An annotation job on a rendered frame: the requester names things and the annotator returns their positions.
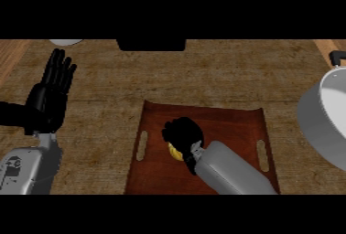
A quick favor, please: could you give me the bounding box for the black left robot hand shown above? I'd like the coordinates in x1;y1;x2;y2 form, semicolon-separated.
0;48;78;136

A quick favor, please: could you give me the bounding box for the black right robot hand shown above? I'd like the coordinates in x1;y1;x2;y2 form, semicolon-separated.
161;116;206;176

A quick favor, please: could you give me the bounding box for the yellow squash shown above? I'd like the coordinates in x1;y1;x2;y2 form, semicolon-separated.
167;142;185;162

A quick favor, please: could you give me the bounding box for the brown wooden tray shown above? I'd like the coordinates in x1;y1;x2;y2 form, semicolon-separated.
124;99;281;196

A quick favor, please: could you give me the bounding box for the grey metal pot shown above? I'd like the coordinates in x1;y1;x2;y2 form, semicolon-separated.
296;50;346;172

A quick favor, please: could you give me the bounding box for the white round dish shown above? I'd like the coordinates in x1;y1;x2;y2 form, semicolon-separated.
47;38;86;47

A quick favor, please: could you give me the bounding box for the black box appliance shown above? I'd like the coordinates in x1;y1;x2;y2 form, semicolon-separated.
115;38;188;52

